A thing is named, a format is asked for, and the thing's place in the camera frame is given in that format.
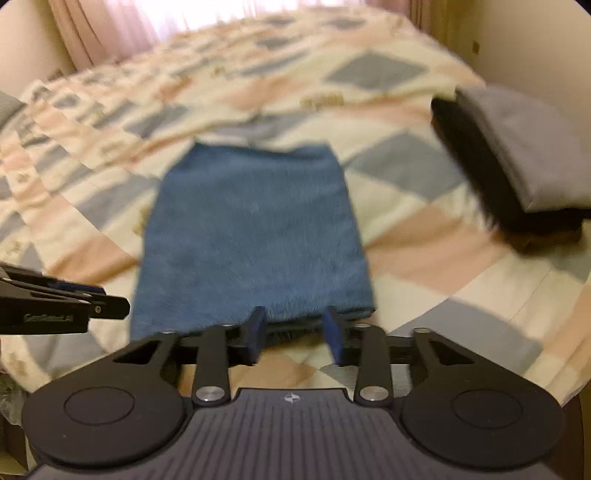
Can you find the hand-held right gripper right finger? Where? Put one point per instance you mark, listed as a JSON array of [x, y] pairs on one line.
[[334, 337]]

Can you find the folded black garment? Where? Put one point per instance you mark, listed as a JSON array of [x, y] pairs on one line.
[[475, 161]]

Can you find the blue denim jeans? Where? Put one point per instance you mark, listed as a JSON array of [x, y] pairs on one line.
[[254, 230]]

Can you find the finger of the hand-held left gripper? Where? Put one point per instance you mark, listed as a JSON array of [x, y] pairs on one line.
[[76, 289], [111, 307]]

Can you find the diamond patterned quilt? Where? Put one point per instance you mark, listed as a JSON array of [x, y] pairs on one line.
[[392, 138]]

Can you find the folded grey garment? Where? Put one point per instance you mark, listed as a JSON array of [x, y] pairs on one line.
[[531, 143]]

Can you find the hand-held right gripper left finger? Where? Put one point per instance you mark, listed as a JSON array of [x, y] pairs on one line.
[[255, 337]]

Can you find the pink curtain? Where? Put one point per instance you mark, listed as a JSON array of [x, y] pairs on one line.
[[92, 27]]

